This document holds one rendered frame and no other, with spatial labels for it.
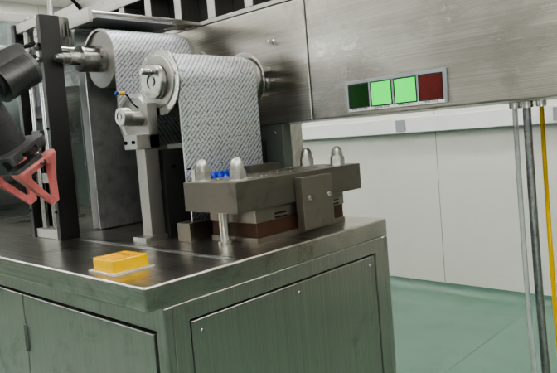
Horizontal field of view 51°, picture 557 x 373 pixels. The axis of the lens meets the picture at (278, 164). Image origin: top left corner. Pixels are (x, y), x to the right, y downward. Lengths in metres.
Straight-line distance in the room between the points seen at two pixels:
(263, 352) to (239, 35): 0.86
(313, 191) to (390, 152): 2.86
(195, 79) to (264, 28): 0.32
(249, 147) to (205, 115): 0.15
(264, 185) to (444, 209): 2.85
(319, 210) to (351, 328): 0.27
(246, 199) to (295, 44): 0.50
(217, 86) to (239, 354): 0.60
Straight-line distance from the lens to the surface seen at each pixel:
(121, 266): 1.04
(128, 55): 1.51
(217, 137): 1.33
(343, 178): 1.35
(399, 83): 1.28
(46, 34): 1.52
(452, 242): 3.95
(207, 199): 1.17
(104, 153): 1.61
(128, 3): 2.06
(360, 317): 1.34
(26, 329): 1.41
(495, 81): 1.19
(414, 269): 4.13
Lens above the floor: 1.12
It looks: 3 degrees down
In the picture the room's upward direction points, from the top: 5 degrees counter-clockwise
